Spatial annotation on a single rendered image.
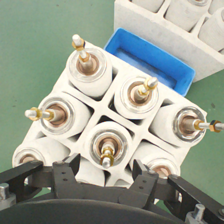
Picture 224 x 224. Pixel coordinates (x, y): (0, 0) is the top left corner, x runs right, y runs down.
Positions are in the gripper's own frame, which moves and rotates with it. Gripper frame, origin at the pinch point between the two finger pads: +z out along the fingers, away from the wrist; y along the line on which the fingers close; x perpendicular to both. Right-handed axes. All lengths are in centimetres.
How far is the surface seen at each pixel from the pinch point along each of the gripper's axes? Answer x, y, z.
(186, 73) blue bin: 24.0, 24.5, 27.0
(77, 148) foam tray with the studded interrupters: -2.8, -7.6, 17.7
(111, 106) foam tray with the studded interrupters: 9.5, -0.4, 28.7
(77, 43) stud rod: 15.2, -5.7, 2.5
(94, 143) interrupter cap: 0.4, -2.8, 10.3
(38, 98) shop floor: 10.9, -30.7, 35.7
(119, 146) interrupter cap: 0.5, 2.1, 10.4
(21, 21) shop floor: 47, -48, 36
